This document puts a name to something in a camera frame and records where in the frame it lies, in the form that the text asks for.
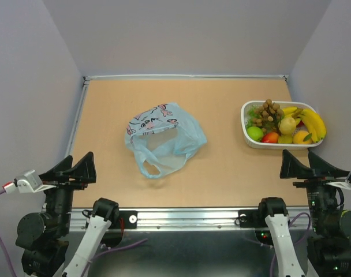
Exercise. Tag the red apple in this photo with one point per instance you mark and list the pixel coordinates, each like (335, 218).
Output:
(299, 123)

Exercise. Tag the aluminium mounting rail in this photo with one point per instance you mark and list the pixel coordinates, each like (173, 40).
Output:
(188, 219)

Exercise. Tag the orange peach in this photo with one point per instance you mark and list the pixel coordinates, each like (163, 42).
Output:
(302, 137)

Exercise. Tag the green apple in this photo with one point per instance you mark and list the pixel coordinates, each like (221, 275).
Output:
(255, 133)

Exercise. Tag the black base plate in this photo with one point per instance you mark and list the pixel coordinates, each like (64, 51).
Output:
(250, 218)
(126, 219)

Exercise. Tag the blue plastic bag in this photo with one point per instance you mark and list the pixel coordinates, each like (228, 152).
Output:
(163, 139)

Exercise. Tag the yellow green starfruit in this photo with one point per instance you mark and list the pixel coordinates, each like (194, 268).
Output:
(285, 139)

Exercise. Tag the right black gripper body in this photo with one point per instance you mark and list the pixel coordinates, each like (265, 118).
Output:
(321, 195)

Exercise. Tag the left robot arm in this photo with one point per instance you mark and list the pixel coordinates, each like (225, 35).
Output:
(41, 234)

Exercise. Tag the yellow pear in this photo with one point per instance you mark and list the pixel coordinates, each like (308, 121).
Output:
(287, 125)

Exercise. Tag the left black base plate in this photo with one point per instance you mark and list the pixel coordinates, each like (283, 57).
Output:
(126, 219)

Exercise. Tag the white perforated basket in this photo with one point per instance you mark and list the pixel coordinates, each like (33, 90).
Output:
(260, 145)

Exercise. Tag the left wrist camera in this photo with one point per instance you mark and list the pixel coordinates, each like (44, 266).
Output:
(27, 182)

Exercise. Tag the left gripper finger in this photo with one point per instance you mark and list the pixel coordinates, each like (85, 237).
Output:
(83, 171)
(57, 172)

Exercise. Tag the yellow bananas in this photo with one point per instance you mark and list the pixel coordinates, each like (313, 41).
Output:
(289, 112)

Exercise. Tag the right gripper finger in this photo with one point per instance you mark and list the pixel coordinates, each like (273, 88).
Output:
(291, 167)
(322, 169)

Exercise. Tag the yellow banana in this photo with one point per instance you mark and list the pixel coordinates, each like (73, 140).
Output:
(313, 123)

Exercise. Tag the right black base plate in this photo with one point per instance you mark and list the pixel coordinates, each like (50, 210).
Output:
(250, 218)

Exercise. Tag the red orange mango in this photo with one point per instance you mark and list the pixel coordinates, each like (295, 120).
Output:
(270, 138)

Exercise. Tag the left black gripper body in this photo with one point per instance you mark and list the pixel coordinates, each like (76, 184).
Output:
(61, 197)

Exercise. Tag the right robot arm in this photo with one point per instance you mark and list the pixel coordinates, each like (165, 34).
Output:
(329, 249)

